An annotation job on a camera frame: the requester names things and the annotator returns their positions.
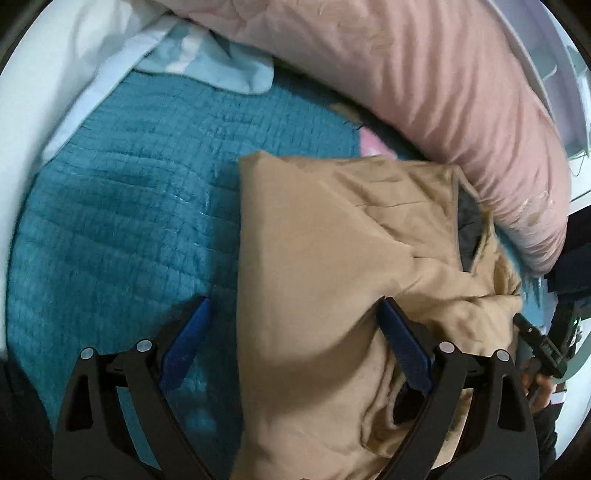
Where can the dark cloth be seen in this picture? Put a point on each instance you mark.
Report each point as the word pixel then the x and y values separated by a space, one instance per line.
pixel 570 258

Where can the white cabinet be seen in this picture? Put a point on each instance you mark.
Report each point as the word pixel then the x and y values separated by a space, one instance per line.
pixel 549 60

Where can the small pink cloth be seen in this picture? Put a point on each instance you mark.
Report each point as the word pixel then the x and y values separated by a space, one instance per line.
pixel 375 142

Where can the light blue striped cloth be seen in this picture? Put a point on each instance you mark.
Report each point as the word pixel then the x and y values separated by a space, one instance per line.
pixel 217 55

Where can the person's right forearm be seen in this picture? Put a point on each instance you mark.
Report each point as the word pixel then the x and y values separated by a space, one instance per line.
pixel 547 434

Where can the tan jacket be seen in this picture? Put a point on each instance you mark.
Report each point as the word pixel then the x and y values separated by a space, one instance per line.
pixel 323 258

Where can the pink pillow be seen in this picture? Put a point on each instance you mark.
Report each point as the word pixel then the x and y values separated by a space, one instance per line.
pixel 415 83

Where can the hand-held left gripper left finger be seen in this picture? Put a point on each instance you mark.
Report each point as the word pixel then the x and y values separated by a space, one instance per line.
pixel 184 344

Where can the person's right hand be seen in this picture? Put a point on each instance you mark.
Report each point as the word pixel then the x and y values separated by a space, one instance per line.
pixel 538 385

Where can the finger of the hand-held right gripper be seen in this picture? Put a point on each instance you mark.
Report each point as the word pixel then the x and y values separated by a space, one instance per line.
pixel 526 324

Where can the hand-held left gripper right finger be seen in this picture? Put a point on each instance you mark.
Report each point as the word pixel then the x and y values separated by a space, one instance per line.
pixel 407 346

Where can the teal quilted blanket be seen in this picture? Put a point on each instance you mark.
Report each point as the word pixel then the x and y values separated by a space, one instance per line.
pixel 120 194

